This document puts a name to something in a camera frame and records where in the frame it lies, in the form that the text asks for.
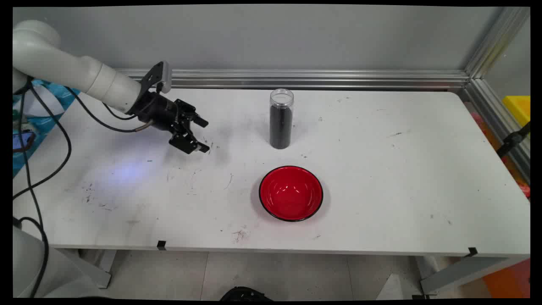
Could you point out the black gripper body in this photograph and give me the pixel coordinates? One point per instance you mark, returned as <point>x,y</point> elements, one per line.
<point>156,111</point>

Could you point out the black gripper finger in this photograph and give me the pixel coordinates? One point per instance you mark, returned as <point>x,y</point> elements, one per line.
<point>184,139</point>
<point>190,113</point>

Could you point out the clear jar with black grains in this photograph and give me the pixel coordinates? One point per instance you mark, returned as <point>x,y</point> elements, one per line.
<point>280,127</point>

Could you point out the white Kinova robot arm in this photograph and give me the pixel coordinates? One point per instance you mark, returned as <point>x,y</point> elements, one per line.
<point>63,63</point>

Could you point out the blue plastic bag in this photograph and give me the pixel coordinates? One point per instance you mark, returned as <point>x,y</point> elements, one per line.
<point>63,95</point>

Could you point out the black tape piece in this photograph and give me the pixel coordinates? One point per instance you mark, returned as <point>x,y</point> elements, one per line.
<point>472,252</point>
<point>161,245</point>

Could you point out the red bowl black rim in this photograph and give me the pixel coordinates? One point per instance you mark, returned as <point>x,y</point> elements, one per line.
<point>292,195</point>

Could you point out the dark phone red case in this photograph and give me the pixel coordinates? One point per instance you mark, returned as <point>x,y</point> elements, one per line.
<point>23,142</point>

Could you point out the white table leg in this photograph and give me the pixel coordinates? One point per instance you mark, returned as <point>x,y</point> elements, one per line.
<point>106,264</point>
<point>457,271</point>

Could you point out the black object on floor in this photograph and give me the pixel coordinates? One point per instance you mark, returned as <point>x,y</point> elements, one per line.
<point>245,294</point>

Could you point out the black clamp stand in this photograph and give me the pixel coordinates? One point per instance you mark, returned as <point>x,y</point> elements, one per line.
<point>512,140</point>

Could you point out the yellow plastic box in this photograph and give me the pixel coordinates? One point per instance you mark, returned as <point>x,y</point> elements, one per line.
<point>518,108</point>

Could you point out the orange box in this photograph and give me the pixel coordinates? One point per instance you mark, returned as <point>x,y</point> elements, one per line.
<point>508,279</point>

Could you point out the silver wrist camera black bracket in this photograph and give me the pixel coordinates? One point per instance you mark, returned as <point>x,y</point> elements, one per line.
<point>166,78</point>

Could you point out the long aluminium frame rail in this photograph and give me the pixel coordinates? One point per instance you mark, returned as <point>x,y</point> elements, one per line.
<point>338,79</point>

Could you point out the short aluminium frame rail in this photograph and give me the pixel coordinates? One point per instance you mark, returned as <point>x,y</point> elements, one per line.
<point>487,106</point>

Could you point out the upright aluminium frame post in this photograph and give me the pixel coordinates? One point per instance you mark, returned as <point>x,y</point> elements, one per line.
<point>495,42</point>

